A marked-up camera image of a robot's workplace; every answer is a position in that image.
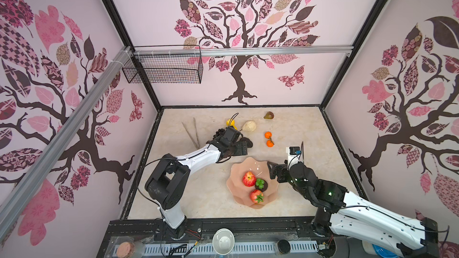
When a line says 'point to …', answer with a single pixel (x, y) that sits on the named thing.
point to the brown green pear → (269, 115)
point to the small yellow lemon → (232, 123)
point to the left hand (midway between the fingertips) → (239, 150)
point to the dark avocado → (249, 143)
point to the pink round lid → (125, 249)
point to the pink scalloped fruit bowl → (241, 193)
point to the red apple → (249, 178)
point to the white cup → (223, 241)
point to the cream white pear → (249, 126)
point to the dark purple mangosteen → (261, 184)
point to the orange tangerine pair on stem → (269, 143)
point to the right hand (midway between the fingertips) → (275, 161)
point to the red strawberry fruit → (256, 196)
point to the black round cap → (284, 246)
